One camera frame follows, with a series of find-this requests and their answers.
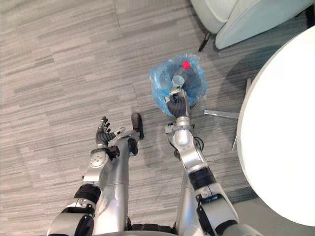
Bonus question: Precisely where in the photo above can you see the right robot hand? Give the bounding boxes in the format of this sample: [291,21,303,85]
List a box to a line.
[164,88,191,119]

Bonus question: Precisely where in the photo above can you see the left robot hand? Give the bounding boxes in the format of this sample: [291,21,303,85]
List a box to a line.
[95,116,126,148]

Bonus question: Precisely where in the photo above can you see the plastic bottle with red cap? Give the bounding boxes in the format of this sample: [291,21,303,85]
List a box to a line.
[171,60,192,95]

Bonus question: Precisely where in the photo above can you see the blue plastic trash bag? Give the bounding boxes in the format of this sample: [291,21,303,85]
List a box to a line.
[148,54,208,118]

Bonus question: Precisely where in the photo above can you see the small dark waste bin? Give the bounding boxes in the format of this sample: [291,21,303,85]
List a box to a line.
[159,63,206,109]

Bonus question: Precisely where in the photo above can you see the white round tea table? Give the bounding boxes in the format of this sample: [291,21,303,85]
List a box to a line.
[236,26,315,227]

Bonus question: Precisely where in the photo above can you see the left dark robot foot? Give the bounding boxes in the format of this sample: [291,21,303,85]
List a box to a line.
[131,112,145,141]

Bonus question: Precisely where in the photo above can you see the left silver robot leg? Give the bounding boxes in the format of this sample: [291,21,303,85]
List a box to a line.
[92,134,140,236]

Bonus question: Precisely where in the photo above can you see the silver robot leg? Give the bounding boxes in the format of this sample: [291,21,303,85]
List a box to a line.
[175,169,197,236]
[92,134,140,236]

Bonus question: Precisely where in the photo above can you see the metal table base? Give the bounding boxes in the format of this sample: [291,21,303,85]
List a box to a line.
[204,78,252,151]

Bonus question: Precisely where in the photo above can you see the black armchair leg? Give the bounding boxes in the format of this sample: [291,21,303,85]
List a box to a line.
[198,31,212,53]

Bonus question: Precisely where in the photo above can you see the right silver robot leg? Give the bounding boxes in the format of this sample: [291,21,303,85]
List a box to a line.
[175,169,197,236]

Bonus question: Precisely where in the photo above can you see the robot waist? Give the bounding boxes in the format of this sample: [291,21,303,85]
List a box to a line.
[95,222,179,236]

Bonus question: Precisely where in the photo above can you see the white upholstered armchair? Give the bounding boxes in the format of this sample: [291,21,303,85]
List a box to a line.
[190,0,315,50]

